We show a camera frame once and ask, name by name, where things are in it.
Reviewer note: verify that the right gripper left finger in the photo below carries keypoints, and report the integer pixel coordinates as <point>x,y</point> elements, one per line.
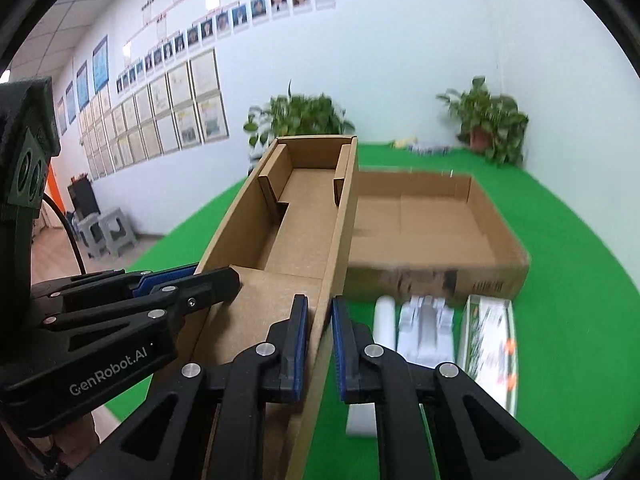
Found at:
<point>209,422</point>

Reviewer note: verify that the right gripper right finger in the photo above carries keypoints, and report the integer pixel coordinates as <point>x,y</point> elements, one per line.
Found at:
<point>432,423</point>

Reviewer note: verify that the white hair dryer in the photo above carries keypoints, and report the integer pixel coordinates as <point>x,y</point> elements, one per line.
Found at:
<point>361,422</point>

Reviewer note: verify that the white folding stand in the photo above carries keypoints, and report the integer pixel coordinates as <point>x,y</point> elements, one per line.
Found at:
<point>425,334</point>

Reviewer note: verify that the narrow cardboard divider box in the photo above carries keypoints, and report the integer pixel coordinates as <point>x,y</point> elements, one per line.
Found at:
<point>287,233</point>

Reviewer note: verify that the white and green book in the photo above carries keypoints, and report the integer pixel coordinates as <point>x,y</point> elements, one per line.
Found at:
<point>488,351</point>

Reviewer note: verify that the grey plastic stool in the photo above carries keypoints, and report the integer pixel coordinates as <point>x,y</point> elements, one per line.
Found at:
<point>107,232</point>

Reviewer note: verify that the black cabinet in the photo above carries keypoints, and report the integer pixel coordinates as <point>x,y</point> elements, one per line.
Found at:
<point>83,198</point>

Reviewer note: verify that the green table cloth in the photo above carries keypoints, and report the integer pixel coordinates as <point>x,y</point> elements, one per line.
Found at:
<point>577,323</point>

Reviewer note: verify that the large flat cardboard box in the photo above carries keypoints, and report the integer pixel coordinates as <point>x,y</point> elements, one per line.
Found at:
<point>419,233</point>

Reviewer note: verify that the colourful small packet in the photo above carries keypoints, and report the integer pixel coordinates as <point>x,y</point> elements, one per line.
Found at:
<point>429,149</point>

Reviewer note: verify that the yellow small item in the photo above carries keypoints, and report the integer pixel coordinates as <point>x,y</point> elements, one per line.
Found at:
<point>402,144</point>

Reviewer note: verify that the plant in brown pot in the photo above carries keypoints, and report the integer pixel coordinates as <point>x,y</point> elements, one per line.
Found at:
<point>491,125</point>

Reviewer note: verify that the plant in white pot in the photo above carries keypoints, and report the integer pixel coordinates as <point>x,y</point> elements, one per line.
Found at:
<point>292,114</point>

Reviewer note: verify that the framed certificates on wall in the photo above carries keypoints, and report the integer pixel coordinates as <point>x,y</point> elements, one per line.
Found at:
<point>162,105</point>

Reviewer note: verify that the portrait photos on wall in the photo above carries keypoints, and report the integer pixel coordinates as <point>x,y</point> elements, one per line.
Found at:
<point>215,25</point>

